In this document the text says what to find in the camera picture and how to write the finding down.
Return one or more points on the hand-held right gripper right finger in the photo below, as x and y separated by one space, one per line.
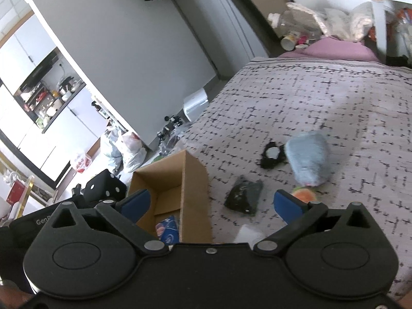
286 206

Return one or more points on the black tripod on floor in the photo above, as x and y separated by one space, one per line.
169 128

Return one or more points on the pile of white bags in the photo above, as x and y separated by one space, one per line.
347 19

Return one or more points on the person's left hand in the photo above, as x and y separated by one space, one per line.
13 299

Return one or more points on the orange and green plush toy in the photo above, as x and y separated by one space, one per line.
304 195

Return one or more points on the brown cardboard box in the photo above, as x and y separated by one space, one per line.
190 196

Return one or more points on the light blue plush toy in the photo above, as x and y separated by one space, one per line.
307 157

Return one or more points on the clear plastic bottle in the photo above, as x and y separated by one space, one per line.
293 21

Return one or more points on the grey patterned bed blanket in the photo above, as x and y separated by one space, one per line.
322 103

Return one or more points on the white kitchen cabinet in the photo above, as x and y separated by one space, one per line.
32 125

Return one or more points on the white floor appliance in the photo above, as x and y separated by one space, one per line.
195 106

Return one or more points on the white desk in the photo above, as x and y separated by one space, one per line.
383 13

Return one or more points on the black dice stool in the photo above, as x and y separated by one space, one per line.
104 188

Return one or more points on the small white soft item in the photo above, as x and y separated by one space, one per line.
249 234

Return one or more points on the dark green cloth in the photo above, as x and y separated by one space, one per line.
244 196

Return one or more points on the pink pillow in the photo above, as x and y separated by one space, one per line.
334 50

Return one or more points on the paper cup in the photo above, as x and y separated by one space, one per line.
289 41

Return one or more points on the white plastic bag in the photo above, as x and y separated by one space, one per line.
128 153

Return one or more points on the black cloth with white patch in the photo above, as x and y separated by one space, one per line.
273 156

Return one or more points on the cluttered kitchen counter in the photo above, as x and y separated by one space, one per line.
58 98

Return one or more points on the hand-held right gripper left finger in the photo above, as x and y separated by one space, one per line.
138 203

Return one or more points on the red box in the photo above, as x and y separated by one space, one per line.
16 193

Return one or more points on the black range hood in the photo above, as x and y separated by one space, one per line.
40 70

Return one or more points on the blue printed packet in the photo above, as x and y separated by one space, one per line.
168 230

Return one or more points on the gold metal frame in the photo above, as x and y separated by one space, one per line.
25 196

